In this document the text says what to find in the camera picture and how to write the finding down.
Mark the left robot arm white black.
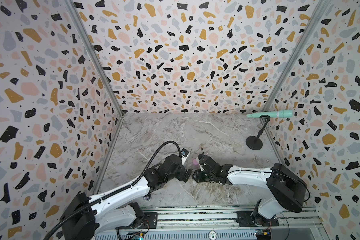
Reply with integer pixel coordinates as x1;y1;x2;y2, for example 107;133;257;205
60;149;193;240

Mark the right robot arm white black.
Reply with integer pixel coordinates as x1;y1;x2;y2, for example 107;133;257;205
192;153;308;222

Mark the black microphone stand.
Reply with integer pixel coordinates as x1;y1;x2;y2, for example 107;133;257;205
246;115;271;151

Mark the mint green microphone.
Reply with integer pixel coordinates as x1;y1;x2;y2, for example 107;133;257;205
246;110;294;119

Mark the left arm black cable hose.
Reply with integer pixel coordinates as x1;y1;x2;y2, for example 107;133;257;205
43;140;182;240

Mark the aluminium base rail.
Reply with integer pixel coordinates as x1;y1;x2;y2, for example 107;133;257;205
94;205;329;240

